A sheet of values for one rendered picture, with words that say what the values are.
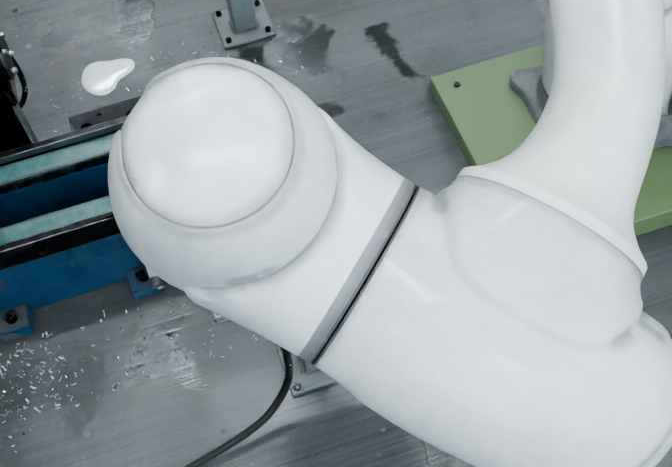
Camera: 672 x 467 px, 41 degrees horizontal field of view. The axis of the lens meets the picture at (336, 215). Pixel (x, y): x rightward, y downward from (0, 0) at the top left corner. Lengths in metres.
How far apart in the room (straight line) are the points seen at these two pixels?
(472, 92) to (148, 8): 0.52
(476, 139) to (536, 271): 0.79
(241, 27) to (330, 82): 0.17
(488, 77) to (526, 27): 0.14
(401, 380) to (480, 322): 0.04
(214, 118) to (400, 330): 0.12
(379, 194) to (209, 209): 0.09
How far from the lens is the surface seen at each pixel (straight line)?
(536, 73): 1.24
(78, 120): 1.24
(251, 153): 0.35
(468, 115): 1.21
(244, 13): 1.35
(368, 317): 0.40
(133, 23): 1.43
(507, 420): 0.41
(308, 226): 0.37
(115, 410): 1.07
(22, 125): 1.19
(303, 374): 1.04
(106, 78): 1.36
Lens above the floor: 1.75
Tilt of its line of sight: 56 degrees down
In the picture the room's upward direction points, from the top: 7 degrees counter-clockwise
